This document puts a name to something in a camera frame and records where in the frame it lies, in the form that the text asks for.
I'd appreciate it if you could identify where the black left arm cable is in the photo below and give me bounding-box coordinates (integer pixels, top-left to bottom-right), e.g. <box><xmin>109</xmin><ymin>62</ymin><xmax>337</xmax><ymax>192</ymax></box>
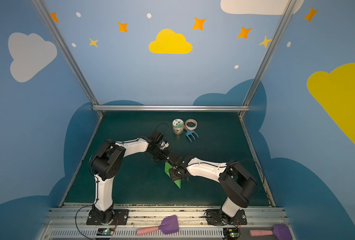
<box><xmin>153</xmin><ymin>122</ymin><xmax>169</xmax><ymax>139</ymax></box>

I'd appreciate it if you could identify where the blue garden hand rake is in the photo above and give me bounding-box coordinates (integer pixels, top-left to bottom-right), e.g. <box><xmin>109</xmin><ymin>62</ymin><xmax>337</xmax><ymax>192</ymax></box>
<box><xmin>186</xmin><ymin>129</ymin><xmax>199</xmax><ymax>143</ymax></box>

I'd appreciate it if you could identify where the purple scoop pink handle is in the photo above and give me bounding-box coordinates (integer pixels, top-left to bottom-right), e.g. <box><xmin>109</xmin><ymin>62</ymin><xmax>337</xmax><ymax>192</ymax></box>
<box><xmin>249</xmin><ymin>225</ymin><xmax>293</xmax><ymax>240</ymax></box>
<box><xmin>136</xmin><ymin>215</ymin><xmax>179</xmax><ymax>236</ymax></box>

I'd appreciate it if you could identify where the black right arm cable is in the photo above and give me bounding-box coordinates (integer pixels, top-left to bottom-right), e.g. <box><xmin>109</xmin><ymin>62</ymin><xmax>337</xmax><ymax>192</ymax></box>
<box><xmin>234</xmin><ymin>158</ymin><xmax>265</xmax><ymax>196</ymax></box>

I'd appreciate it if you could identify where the green circuit board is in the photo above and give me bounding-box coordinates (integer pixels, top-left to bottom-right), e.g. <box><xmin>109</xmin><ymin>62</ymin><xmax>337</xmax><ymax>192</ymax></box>
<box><xmin>96</xmin><ymin>228</ymin><xmax>115</xmax><ymax>236</ymax></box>
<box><xmin>223</xmin><ymin>228</ymin><xmax>240</xmax><ymax>240</ymax></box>

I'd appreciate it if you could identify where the aluminium left corner post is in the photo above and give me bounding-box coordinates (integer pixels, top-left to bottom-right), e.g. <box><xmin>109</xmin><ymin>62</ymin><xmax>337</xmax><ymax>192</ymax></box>
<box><xmin>31</xmin><ymin>0</ymin><xmax>99</xmax><ymax>107</ymax></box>

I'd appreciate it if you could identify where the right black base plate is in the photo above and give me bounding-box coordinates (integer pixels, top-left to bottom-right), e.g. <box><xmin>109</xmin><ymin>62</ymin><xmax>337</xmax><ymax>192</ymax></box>
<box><xmin>204</xmin><ymin>209</ymin><xmax>248</xmax><ymax>227</ymax></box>

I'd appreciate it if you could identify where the carrot snack jar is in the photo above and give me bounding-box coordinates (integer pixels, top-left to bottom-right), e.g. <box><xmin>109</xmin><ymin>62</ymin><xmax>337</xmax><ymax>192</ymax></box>
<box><xmin>172</xmin><ymin>119</ymin><xmax>185</xmax><ymax>135</ymax></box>

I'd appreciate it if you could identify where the aluminium front rail base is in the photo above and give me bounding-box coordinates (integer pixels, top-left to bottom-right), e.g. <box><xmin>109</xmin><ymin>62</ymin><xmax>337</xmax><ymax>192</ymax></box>
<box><xmin>37</xmin><ymin>204</ymin><xmax>296</xmax><ymax>240</ymax></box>

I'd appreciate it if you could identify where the right green circuit board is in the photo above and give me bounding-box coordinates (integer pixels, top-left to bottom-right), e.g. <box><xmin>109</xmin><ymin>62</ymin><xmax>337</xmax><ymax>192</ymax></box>
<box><xmin>223</xmin><ymin>228</ymin><xmax>240</xmax><ymax>240</ymax></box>

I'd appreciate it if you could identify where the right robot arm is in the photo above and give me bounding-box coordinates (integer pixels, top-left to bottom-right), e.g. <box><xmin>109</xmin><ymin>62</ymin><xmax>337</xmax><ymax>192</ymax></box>
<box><xmin>166</xmin><ymin>157</ymin><xmax>258</xmax><ymax>225</ymax></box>

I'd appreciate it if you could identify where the aluminium back frame rail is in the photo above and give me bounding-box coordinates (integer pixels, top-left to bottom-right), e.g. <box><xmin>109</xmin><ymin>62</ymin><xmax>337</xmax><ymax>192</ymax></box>
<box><xmin>92</xmin><ymin>105</ymin><xmax>250</xmax><ymax>112</ymax></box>

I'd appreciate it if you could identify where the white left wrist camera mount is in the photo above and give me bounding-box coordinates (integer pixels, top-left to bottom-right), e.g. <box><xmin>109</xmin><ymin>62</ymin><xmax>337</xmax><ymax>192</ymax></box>
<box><xmin>150</xmin><ymin>130</ymin><xmax>169</xmax><ymax>150</ymax></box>

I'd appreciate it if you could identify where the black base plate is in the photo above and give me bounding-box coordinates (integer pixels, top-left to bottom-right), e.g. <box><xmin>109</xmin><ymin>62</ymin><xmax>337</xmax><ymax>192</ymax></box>
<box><xmin>86</xmin><ymin>209</ymin><xmax>129</xmax><ymax>226</ymax></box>
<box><xmin>204</xmin><ymin>209</ymin><xmax>248</xmax><ymax>227</ymax></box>

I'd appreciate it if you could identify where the green square paper sheet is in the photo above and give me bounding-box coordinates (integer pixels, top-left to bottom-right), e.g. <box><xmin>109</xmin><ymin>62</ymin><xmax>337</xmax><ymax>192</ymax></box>
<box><xmin>164</xmin><ymin>163</ymin><xmax>181</xmax><ymax>189</ymax></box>

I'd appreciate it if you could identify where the left green circuit board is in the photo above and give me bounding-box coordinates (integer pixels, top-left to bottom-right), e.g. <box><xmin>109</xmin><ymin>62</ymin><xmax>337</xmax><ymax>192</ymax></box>
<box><xmin>96</xmin><ymin>228</ymin><xmax>115</xmax><ymax>236</ymax></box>

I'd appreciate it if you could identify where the white tape roll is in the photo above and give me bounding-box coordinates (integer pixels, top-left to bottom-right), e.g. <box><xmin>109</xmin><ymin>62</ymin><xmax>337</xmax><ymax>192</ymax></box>
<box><xmin>185</xmin><ymin>119</ymin><xmax>198</xmax><ymax>131</ymax></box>

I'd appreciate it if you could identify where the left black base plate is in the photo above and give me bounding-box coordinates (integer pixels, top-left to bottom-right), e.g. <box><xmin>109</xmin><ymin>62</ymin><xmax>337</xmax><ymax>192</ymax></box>
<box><xmin>86</xmin><ymin>209</ymin><xmax>129</xmax><ymax>226</ymax></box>

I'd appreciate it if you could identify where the aluminium right corner post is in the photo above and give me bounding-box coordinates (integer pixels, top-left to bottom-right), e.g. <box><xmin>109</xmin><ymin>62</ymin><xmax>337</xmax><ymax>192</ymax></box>
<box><xmin>238</xmin><ymin>0</ymin><xmax>298</xmax><ymax>120</ymax></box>

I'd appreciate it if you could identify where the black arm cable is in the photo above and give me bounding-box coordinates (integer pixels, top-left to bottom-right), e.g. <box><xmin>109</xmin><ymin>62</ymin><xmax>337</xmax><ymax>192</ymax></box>
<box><xmin>153</xmin><ymin>122</ymin><xmax>169</xmax><ymax>139</ymax></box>
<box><xmin>234</xmin><ymin>158</ymin><xmax>265</xmax><ymax>196</ymax></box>

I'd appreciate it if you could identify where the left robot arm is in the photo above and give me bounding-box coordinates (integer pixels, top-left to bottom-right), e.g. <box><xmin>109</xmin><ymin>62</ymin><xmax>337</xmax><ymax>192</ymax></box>
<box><xmin>86</xmin><ymin>137</ymin><xmax>181</xmax><ymax>226</ymax></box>

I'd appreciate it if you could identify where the aluminium corner post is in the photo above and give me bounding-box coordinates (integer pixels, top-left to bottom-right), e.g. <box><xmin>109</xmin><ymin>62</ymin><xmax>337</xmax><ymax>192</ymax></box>
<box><xmin>31</xmin><ymin>0</ymin><xmax>99</xmax><ymax>107</ymax></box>
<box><xmin>238</xmin><ymin>0</ymin><xmax>298</xmax><ymax>120</ymax></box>

